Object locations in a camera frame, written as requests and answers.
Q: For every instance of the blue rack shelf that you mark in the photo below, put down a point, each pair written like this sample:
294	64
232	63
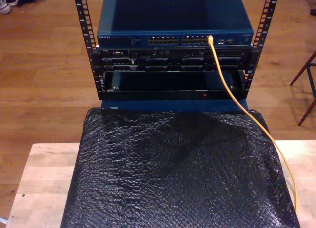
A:
160	105

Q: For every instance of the black empty rack chassis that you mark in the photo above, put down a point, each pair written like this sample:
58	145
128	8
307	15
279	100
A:
160	82

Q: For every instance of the black rack server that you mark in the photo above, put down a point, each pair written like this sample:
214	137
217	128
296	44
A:
160	60

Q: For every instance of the black textured mat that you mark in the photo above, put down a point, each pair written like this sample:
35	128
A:
148	176

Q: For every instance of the brown wooden chair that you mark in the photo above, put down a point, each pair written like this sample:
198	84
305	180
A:
304	70

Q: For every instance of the white sneaker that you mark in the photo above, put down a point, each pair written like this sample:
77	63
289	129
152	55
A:
5	7

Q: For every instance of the blue network switch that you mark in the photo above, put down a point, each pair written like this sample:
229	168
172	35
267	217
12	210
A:
148	15

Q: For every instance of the black perforated rack post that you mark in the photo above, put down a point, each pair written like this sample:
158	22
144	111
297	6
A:
264	20
84	23

